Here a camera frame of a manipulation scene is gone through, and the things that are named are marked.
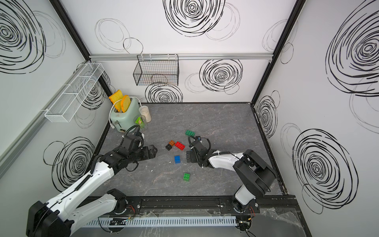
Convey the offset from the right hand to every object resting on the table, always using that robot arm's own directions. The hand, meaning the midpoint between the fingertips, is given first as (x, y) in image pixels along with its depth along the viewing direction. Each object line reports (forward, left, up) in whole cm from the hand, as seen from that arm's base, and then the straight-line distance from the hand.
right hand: (194, 155), depth 91 cm
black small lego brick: (+5, +17, +1) cm, 18 cm away
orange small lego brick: (+8, +15, +1) cm, 17 cm away
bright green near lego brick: (-14, +4, +2) cm, 15 cm away
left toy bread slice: (+30, +52, +21) cm, 64 cm away
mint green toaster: (+16, +45, +12) cm, 50 cm away
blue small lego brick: (-4, +10, +3) cm, 11 cm away
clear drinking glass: (+24, +36, +6) cm, 44 cm away
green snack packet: (+22, +38, +5) cm, 44 cm away
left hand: (-3, +24, +12) cm, 27 cm away
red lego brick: (+6, +9, +1) cm, 11 cm away
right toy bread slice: (+24, +44, +21) cm, 55 cm away
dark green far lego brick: (+16, +3, +1) cm, 17 cm away
